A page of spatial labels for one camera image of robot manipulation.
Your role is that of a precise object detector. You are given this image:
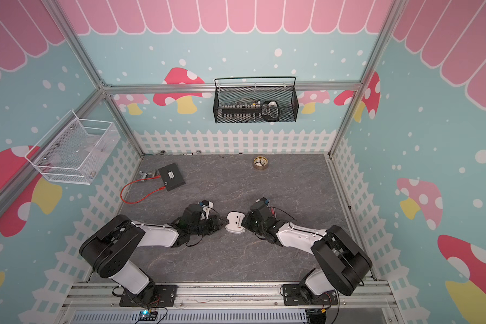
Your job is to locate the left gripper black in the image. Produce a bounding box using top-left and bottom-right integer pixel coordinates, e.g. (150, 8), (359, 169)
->
(190, 214), (230, 236)

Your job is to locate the white alarm device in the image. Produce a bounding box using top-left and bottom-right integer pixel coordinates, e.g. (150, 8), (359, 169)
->
(225, 211), (246, 234)

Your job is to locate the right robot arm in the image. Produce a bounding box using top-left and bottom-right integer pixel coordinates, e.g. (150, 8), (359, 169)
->
(240, 211), (372, 300)

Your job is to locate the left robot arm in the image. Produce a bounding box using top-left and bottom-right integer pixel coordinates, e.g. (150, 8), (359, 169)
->
(79, 201), (229, 298)

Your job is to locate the tape roll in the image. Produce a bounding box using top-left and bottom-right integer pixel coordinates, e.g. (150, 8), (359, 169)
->
(252, 156), (269, 170)

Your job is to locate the black box device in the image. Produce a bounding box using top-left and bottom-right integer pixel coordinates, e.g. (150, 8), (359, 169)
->
(158, 163), (186, 191)

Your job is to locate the metal clip on table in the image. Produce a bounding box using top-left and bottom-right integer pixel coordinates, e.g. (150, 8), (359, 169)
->
(139, 170), (160, 182)

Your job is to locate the green circuit board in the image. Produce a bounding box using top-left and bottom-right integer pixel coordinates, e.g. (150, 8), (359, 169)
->
(136, 310), (158, 323)

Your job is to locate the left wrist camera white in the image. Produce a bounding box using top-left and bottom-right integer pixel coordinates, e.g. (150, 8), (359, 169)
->
(201, 200), (213, 218)

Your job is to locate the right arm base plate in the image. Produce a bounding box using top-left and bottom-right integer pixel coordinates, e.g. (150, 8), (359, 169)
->
(279, 283), (338, 307)

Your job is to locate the red cable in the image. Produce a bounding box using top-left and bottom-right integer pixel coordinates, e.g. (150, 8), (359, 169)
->
(120, 175), (167, 205)

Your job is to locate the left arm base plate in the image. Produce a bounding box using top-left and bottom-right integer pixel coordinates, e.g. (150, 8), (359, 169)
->
(119, 283), (178, 309)

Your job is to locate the black wire mesh basket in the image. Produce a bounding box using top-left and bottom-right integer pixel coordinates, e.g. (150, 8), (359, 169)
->
(213, 76), (299, 124)

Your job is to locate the white wire basket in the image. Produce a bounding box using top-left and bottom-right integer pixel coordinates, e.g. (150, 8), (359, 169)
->
(24, 111), (121, 185)

